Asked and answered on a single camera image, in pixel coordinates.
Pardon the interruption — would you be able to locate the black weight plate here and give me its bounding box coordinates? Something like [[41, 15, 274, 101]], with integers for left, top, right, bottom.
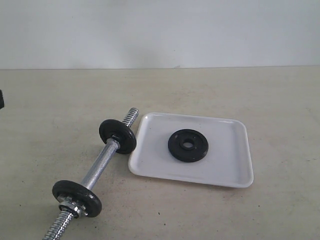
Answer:
[[167, 129, 209, 163], [52, 180, 102, 218]]

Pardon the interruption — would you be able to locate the black metal washer disc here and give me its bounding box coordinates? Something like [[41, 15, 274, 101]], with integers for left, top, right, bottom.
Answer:
[[98, 119, 137, 155]]

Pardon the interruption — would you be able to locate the chrome threaded dumbbell bar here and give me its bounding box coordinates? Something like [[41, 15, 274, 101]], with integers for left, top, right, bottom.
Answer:
[[43, 107, 139, 240]]

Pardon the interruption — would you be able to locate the silver metal hex nut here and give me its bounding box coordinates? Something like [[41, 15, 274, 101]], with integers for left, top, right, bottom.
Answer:
[[59, 198, 88, 218]]

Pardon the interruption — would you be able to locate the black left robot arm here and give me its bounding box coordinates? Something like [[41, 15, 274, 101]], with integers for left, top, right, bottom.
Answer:
[[0, 90, 5, 109]]

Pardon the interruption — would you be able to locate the white rectangular tray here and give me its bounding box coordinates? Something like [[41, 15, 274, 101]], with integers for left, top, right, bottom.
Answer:
[[128, 112, 254, 188]]

